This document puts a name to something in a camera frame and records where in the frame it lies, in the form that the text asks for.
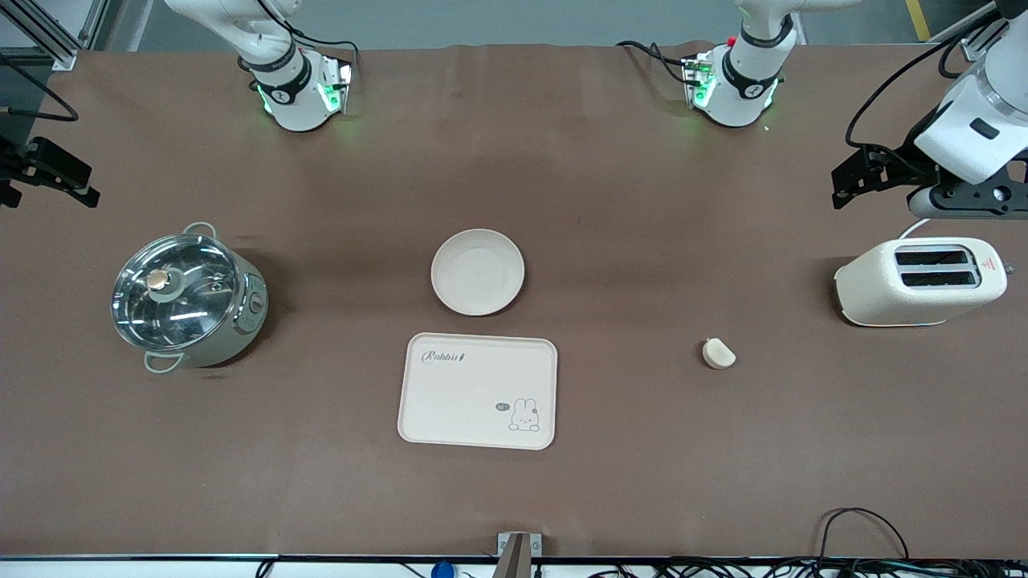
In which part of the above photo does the aluminium frame profile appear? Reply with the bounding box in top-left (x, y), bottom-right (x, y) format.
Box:
top-left (930, 0), bottom-right (1028, 62)
top-left (0, 0), bottom-right (111, 71)

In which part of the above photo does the beige rabbit print tray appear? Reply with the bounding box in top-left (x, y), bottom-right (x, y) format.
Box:
top-left (398, 332), bottom-right (558, 451)

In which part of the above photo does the glass pot lid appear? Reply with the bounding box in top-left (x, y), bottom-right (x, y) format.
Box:
top-left (111, 233), bottom-right (242, 353)

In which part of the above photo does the black cable bundle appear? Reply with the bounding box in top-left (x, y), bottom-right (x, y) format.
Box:
top-left (586, 557), bottom-right (1028, 578)

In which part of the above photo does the pale green electric pot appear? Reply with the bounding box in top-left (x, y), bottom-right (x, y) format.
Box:
top-left (112, 222), bottom-right (270, 375)

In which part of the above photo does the black arm base cable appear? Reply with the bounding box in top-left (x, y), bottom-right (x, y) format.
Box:
top-left (257, 0), bottom-right (361, 63)
top-left (616, 40), bottom-right (693, 86)

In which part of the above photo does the round beige plate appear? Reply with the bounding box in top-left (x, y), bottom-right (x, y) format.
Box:
top-left (430, 229), bottom-right (526, 316)

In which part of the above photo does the green-lit arm base box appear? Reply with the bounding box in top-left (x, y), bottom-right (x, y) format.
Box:
top-left (317, 55), bottom-right (355, 116)
top-left (682, 50), bottom-right (718, 110)

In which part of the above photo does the brown table mat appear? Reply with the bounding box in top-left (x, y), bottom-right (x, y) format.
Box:
top-left (0, 42), bottom-right (1028, 560)

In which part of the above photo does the cream two-slot toaster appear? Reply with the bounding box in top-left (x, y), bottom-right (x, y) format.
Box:
top-left (834, 237), bottom-right (1010, 328)

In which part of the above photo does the black cable loop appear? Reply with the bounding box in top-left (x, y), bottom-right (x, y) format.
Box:
top-left (818, 507), bottom-right (912, 563)

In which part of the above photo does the grey metal camera bracket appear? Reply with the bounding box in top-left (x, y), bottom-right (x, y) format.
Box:
top-left (496, 531), bottom-right (543, 578)

